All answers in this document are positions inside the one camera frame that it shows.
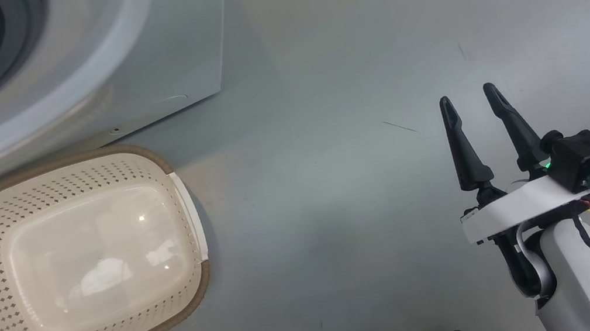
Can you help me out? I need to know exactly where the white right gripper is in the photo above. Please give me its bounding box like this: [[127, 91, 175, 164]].
[[437, 68, 590, 305]]

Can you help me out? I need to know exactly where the cream perforated laundry basket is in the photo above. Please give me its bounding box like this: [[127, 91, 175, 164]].
[[0, 135, 221, 331]]

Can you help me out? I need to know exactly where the white washing machine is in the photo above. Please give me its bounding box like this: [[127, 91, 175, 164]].
[[0, 0, 252, 174]]

